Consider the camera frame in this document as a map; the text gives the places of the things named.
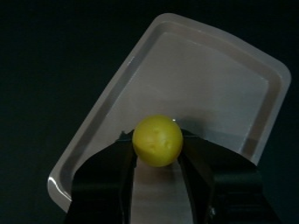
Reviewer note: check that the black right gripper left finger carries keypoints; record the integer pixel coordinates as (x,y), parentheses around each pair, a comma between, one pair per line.
(102,180)

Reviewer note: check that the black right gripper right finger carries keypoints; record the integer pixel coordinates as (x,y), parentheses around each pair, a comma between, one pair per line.
(230,186)

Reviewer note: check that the yellow toy can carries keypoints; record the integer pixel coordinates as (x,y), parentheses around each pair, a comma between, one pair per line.
(157,140)

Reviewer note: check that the pink rectangular plastic plate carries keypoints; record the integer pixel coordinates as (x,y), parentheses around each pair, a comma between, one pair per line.
(194,87)

